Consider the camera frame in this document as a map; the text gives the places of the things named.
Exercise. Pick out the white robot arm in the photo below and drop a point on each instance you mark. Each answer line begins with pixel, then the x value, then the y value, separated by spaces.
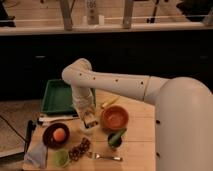
pixel 183 112

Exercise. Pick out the small black bowl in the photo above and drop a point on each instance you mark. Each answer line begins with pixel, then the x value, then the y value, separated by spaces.
pixel 114 143

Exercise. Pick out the white marker pen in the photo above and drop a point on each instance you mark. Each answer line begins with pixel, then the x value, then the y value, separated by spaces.
pixel 45 118

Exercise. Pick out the black table clamp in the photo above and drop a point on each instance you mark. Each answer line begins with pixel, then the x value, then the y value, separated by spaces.
pixel 30 128

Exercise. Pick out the orange fruit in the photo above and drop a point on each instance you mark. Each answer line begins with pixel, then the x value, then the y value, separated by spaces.
pixel 59 135

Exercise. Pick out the green plastic tray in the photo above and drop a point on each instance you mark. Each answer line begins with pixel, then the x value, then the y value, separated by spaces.
pixel 57 98

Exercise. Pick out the white paper cup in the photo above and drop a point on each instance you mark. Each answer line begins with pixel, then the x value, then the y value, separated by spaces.
pixel 86 130

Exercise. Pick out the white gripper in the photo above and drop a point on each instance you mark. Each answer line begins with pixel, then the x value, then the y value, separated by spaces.
pixel 87 116

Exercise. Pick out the bunch of dark grapes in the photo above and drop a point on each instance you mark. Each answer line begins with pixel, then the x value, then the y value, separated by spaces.
pixel 78 151

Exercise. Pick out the green cucumber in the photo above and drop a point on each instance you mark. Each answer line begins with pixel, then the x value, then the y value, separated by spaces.
pixel 119 133

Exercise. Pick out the dark brown plate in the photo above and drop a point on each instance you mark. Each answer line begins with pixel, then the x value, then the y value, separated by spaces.
pixel 48 138

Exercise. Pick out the yellow banana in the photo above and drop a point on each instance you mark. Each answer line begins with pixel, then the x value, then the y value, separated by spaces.
pixel 108 103

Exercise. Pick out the orange bowl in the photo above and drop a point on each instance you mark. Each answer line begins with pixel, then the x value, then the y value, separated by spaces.
pixel 114 118

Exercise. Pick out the grey-blue cloth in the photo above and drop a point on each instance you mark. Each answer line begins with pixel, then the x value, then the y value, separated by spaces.
pixel 37 156

